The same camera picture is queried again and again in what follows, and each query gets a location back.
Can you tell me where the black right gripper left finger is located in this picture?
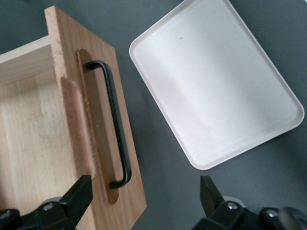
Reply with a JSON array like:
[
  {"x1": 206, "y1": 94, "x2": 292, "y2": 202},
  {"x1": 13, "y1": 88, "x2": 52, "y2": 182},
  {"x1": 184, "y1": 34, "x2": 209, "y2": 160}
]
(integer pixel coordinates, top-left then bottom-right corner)
[{"x1": 21, "y1": 175, "x2": 93, "y2": 230}]

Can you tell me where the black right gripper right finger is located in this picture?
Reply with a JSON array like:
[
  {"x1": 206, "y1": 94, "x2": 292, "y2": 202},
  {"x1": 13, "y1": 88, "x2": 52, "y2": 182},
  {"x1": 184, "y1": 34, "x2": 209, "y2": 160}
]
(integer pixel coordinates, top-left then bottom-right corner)
[{"x1": 194, "y1": 176, "x2": 264, "y2": 230}]

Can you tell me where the beige plastic tray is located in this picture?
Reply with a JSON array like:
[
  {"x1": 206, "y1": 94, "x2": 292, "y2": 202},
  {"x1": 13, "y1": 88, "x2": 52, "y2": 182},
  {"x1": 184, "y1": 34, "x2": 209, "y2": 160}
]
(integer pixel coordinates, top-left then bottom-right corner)
[{"x1": 129, "y1": 0, "x2": 305, "y2": 171}]

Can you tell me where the wooden drawer with deep tray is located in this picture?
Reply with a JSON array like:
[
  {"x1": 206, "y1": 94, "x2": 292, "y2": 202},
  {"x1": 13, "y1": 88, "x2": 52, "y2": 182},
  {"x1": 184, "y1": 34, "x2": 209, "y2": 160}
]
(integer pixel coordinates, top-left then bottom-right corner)
[{"x1": 0, "y1": 6, "x2": 147, "y2": 230}]

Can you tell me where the black metal drawer handle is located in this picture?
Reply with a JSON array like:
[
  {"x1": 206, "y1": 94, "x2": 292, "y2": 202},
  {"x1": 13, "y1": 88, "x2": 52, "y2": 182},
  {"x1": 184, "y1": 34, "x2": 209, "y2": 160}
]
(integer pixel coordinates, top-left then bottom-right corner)
[{"x1": 85, "y1": 60, "x2": 132, "y2": 190}]

